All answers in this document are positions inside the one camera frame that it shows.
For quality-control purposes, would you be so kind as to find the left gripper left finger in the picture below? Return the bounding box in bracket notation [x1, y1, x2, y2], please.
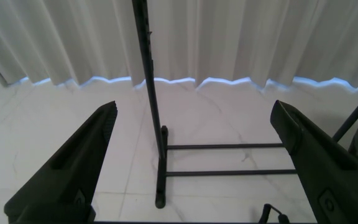
[4, 100, 119, 224]

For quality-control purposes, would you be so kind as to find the black clothes rack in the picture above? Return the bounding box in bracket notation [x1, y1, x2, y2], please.
[131, 0, 358, 209]

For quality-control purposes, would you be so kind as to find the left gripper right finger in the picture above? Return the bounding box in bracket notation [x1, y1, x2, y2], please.
[270, 99, 358, 224]

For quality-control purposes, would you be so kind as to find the white curtain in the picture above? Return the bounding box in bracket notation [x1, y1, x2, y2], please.
[0, 0, 358, 90]

